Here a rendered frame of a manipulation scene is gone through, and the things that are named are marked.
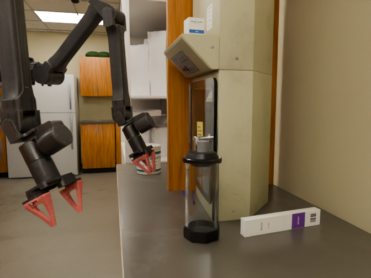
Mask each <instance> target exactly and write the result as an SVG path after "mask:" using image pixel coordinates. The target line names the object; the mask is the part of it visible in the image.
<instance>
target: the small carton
mask: <svg viewBox="0 0 371 278"><path fill-rule="evenodd" d="M184 34H203V35H204V18H194V17H188V18H187V19H186V20H185V21H184Z"/></svg>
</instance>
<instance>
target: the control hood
mask: <svg viewBox="0 0 371 278"><path fill-rule="evenodd" d="M180 51H183V53H184V54H185V55H186V56H187V57H188V58H189V59H190V60H191V61H192V62H193V63H194V64H195V66H196V67H197V68H198V69H199V70H200V71H198V72H195V73H192V74H189V75H187V76H186V75H185V74H184V73H183V72H182V71H181V70H180V69H179V67H178V66H177V65H176V64H175V63H174V62H173V61H172V60H171V58H172V57H174V56H175V55H176V54H177V53H179V52H180ZM163 53H164V55H165V56H166V57H167V58H168V59H169V60H170V61H171V62H172V63H173V64H174V65H175V66H176V67H177V68H178V69H179V70H180V72H181V73H182V74H183V75H184V76H185V77H187V78H194V77H197V76H200V75H203V74H206V73H209V72H213V71H216V70H218V69H219V36H218V35H203V34H181V35H180V36H179V37H178V38H177V39H176V40H175V41H174V42H173V43H172V44H171V45H170V46H169V47H168V48H167V49H166V50H165V51H164V52H163Z"/></svg>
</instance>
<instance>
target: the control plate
mask: <svg viewBox="0 0 371 278"><path fill-rule="evenodd" d="M182 57H183V58H184V59H183V58H182ZM179 58H180V59H181V60H180V59H179ZM171 60H172V61H173V62H174V63H175V64H176V65H177V66H178V67H179V69H180V70H181V71H182V70H183V68H185V67H184V66H186V67H189V66H191V65H192V66H193V67H191V68H188V69H189V71H187V70H186V68H185V70H186V71H182V72H183V73H184V74H185V75H186V76H187V75H189V74H192V73H195V72H198V71H200V70H199V69H198V68H197V67H196V66H195V64H194V63H193V62H192V61H191V60H190V59H189V58H188V57H187V56H186V55H185V54H184V53H183V51H180V52H179V53H177V54H176V55H175V56H174V57H172V58H171Z"/></svg>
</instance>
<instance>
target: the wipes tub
mask: <svg viewBox="0 0 371 278"><path fill-rule="evenodd" d="M150 145H152V146H153V148H152V150H153V149H154V151H155V165H156V170H155V171H154V172H152V171H151V173H150V174H147V173H146V172H145V171H143V170H142V169H141V168H139V167H138V166H136V167H137V173H138V174H142V175H153V174H158V173H160V172H161V145H159V144H155V143H146V146H150ZM149 161H150V166H151V167H153V165H152V157H149ZM139 163H140V164H141V165H142V166H143V167H144V168H146V169H147V170H148V168H147V166H146V165H145V164H144V163H143V162H142V161H140V162H139Z"/></svg>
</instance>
